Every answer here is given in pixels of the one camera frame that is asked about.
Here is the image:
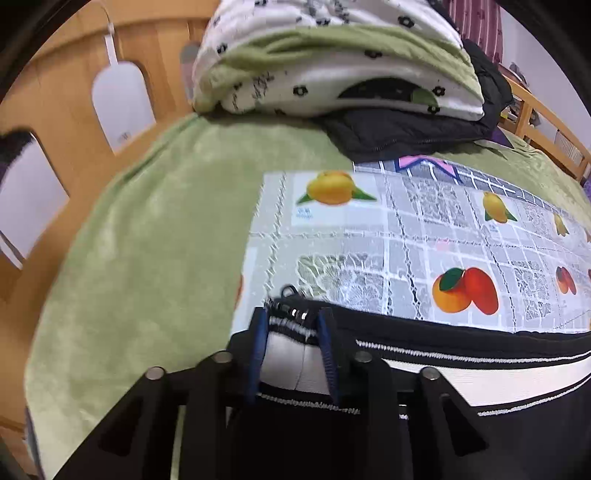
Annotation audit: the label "white plastic hook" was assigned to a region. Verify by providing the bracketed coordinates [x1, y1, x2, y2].
[102, 22, 121, 65]

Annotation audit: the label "black padded jacket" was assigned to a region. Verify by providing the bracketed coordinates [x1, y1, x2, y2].
[318, 39, 515, 162]

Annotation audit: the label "striped curtain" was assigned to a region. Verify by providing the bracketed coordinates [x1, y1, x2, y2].
[443, 0, 504, 61]

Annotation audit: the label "fruit print plastic sheet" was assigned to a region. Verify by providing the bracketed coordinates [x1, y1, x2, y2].
[233, 154, 591, 335]

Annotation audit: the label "black pants with white waistband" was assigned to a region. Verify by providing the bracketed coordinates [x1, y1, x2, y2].
[226, 285, 591, 480]

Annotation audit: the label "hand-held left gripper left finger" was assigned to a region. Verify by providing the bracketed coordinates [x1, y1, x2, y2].
[53, 307, 278, 480]

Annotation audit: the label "green fleece blanket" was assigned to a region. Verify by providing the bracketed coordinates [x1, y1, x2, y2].
[23, 111, 591, 480]

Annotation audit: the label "folded flower print quilt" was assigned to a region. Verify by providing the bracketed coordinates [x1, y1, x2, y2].
[190, 0, 485, 121]

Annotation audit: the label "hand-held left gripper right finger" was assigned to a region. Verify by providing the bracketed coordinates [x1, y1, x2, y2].
[316, 307, 541, 480]

